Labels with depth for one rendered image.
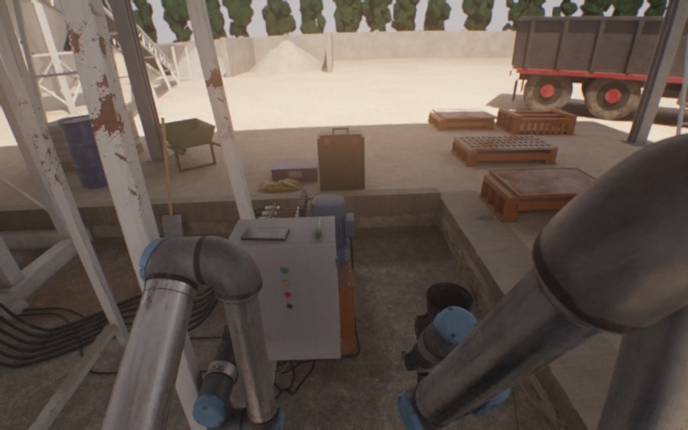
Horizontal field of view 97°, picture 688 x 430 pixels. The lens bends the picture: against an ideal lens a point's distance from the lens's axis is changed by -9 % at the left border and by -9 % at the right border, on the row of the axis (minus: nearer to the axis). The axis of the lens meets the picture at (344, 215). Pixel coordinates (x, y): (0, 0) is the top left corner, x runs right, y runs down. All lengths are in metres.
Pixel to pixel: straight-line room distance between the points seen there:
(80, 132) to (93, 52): 4.29
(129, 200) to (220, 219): 3.04
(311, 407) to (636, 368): 1.92
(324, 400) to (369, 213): 2.12
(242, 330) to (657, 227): 0.80
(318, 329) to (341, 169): 2.52
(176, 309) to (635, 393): 0.76
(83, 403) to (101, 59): 2.26
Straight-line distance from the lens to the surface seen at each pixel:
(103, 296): 2.68
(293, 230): 1.30
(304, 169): 4.13
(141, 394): 0.75
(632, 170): 0.33
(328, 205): 1.97
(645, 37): 9.11
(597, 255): 0.30
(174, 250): 0.83
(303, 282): 1.29
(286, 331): 1.48
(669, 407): 0.51
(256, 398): 1.05
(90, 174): 5.34
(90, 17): 0.95
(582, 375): 2.25
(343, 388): 2.29
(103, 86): 0.92
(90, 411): 2.73
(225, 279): 0.80
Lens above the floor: 1.89
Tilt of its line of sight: 28 degrees down
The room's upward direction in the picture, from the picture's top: 2 degrees counter-clockwise
